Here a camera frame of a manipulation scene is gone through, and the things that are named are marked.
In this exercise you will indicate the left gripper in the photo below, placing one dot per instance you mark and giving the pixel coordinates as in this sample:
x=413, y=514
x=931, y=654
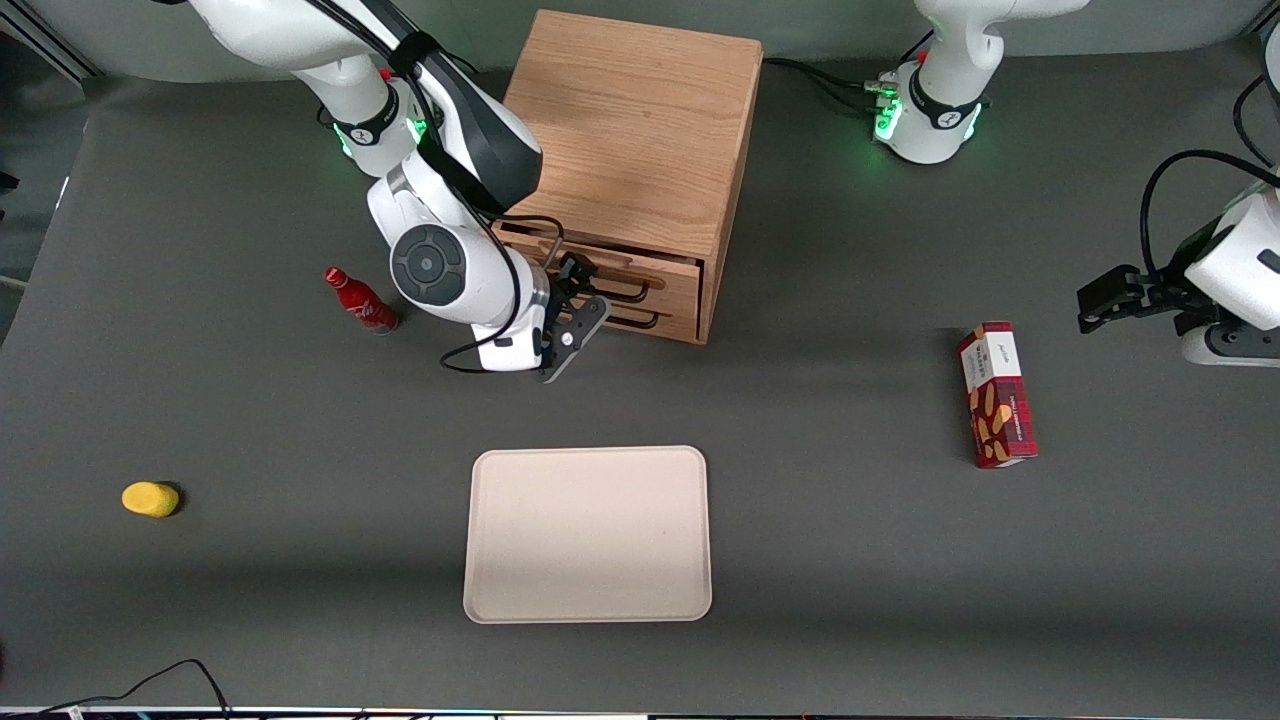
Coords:
x=1163, y=296

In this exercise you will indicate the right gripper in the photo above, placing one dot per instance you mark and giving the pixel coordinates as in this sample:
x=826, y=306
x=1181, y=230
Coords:
x=568, y=283

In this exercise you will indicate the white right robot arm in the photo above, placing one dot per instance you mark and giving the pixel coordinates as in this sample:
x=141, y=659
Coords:
x=400, y=210

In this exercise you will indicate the wooden drawer cabinet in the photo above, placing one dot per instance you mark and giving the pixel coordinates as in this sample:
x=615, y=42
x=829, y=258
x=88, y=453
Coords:
x=640, y=130

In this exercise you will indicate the red snack box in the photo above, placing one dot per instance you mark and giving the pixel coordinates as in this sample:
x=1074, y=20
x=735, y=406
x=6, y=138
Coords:
x=998, y=400

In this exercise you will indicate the red cola bottle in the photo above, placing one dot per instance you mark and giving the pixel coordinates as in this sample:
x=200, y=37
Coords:
x=360, y=300

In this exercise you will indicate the beige rectangular tray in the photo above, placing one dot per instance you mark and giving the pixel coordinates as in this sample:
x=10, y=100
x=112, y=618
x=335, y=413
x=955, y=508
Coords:
x=590, y=550

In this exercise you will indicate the yellow foam block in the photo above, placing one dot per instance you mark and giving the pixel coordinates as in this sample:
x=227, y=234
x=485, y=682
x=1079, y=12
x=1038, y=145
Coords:
x=148, y=498

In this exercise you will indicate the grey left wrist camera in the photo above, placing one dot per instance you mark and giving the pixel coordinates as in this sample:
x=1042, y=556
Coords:
x=1230, y=348

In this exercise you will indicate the aluminium frame profile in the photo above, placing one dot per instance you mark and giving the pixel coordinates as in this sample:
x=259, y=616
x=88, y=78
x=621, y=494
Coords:
x=60, y=55

